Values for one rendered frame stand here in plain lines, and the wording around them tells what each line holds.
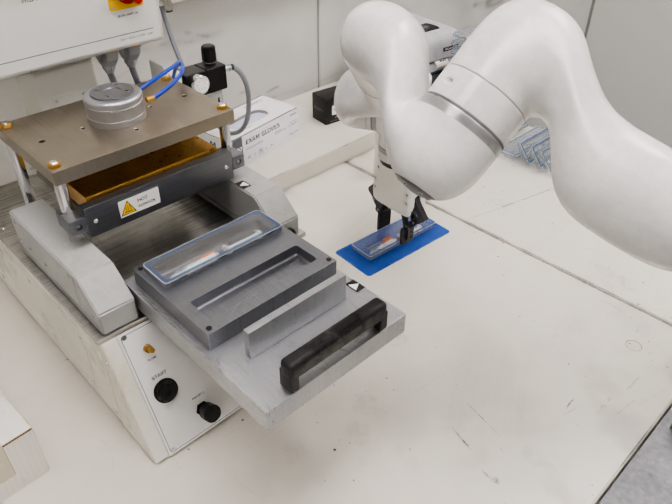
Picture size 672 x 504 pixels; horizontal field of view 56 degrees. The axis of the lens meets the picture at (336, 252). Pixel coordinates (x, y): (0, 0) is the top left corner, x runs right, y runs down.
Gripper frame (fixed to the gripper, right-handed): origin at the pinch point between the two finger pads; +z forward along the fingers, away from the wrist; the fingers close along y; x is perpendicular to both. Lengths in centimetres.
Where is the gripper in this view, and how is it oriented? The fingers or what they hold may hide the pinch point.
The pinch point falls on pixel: (395, 227)
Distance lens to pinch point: 125.4
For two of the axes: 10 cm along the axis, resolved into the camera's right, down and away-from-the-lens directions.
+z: -0.1, 8.0, 6.0
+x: -7.6, 3.8, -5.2
